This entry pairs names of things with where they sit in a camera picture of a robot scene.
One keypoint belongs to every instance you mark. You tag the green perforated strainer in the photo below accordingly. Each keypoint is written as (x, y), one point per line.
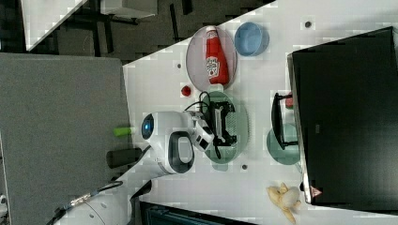
(236, 123)

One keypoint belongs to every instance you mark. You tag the grey round plate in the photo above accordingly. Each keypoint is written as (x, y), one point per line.
(196, 58)

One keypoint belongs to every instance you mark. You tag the green cup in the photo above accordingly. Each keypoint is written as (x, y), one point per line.
(288, 155)

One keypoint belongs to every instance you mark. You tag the red toy strawberry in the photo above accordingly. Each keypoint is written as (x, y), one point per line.
(289, 103)

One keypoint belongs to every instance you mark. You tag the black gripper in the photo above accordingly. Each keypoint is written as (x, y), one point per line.
(217, 113)

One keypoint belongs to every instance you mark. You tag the grey foam board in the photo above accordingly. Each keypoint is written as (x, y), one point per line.
(58, 116)

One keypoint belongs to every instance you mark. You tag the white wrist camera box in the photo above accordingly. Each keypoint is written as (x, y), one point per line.
(203, 137)

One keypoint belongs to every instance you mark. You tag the red ketchup bottle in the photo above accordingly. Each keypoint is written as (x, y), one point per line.
(216, 64)

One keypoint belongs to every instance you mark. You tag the black cylinder cup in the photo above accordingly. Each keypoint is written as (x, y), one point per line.
(122, 157)

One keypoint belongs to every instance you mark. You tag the green marker tube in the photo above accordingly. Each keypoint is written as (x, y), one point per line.
(123, 131)

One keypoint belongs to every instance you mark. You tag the blue bowl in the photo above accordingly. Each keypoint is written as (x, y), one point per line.
(251, 39)

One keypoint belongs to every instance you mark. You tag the peeled toy banana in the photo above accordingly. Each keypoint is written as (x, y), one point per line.
(285, 198)

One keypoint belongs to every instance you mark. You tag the black toaster oven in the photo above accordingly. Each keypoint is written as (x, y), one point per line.
(344, 97)

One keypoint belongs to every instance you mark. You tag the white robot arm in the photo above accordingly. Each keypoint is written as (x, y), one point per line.
(172, 138)

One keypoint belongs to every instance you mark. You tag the small red toy berry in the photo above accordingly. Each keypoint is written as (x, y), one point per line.
(186, 91)

